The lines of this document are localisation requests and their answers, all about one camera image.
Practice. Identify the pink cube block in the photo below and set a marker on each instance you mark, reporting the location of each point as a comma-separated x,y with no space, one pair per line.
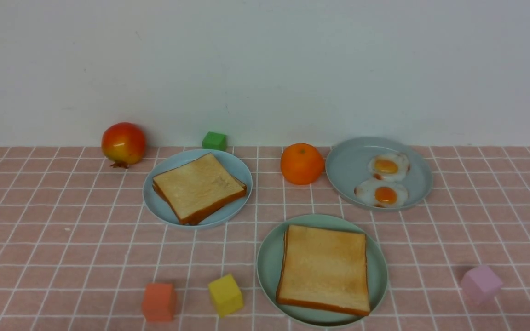
481,284

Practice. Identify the fried egg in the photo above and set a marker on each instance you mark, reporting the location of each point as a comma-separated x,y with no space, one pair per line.
380,193
389,167

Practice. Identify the green cube block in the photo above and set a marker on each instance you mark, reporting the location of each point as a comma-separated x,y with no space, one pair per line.
215,140

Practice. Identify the light blue bread plate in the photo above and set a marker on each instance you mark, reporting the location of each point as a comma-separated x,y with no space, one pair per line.
164,211

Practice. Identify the orange cube block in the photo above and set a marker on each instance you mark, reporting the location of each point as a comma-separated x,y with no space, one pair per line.
159,302

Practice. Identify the fried egg upper right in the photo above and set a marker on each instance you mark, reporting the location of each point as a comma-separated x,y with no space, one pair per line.
389,167

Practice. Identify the red yellow pomegranate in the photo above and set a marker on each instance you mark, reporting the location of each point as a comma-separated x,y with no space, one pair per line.
124,144

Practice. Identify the yellow cube block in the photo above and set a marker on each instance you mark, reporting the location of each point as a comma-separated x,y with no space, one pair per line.
226,295

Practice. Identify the toast slice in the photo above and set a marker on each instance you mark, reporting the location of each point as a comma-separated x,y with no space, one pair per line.
198,187
324,269

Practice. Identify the fried egg lower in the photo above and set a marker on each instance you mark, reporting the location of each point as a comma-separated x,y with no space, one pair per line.
380,193

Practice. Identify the grey-blue egg plate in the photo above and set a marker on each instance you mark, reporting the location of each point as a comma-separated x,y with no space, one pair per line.
347,166

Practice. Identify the orange mandarin fruit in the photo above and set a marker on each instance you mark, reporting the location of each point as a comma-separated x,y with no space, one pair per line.
301,164

